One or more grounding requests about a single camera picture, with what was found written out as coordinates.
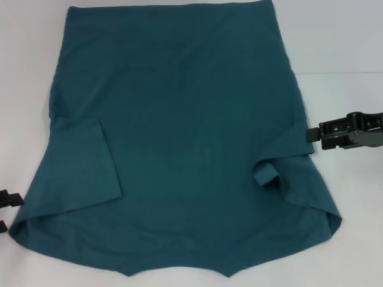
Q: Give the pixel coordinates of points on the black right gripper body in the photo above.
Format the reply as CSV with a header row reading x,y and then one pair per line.
x,y
369,131

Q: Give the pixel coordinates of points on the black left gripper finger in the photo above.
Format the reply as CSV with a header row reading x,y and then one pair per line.
x,y
12,199
3,227

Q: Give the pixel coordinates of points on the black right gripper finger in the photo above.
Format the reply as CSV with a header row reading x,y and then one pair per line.
x,y
332,134

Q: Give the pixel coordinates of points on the teal blue t-shirt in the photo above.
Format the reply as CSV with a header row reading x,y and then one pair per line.
x,y
179,119

